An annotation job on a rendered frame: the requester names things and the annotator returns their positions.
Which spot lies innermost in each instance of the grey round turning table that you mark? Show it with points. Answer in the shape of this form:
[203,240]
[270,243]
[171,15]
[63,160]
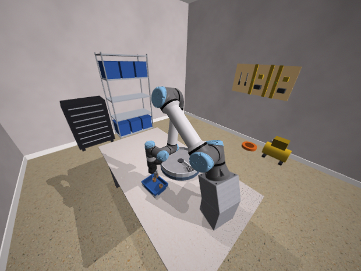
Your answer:
[175,166]

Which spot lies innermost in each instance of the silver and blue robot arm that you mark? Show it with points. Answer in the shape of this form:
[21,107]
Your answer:
[205,156]

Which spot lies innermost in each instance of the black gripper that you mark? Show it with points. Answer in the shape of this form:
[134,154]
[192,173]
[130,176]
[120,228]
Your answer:
[152,165]

